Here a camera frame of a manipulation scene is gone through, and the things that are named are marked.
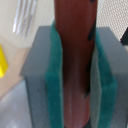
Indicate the gripper grey teal right finger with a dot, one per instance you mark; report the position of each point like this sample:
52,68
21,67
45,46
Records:
109,82

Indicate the gripper grey teal left finger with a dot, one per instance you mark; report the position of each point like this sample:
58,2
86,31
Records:
42,71

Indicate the yellow toy butter box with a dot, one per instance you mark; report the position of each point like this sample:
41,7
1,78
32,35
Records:
3,63

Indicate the brown toy sausage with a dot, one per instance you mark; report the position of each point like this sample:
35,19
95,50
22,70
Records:
75,21

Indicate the white woven placemat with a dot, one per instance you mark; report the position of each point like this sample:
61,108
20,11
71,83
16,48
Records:
15,44

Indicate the fork with wooden handle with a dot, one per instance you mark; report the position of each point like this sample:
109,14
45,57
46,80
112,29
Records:
24,15

